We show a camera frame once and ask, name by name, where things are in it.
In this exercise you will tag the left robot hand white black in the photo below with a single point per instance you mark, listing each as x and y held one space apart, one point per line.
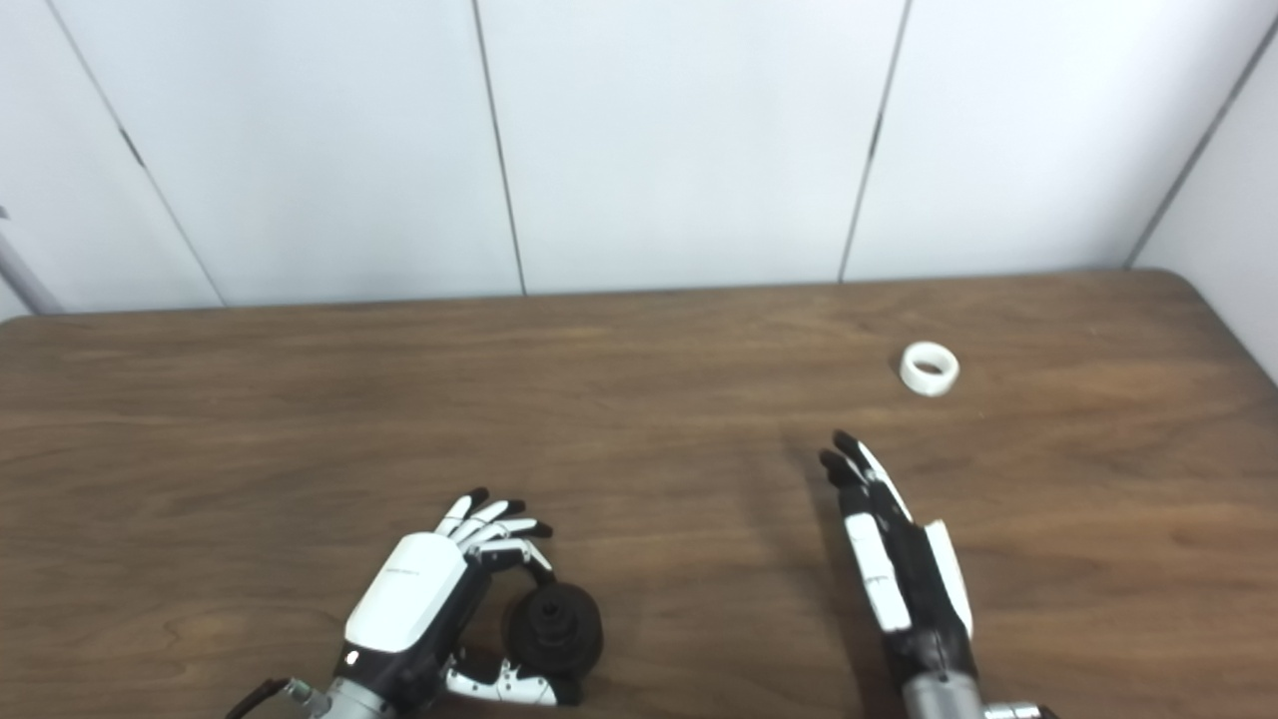
409 589

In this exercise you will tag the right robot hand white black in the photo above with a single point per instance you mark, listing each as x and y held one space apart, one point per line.
884 569

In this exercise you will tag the round black part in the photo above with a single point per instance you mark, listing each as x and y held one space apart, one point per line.
559 629

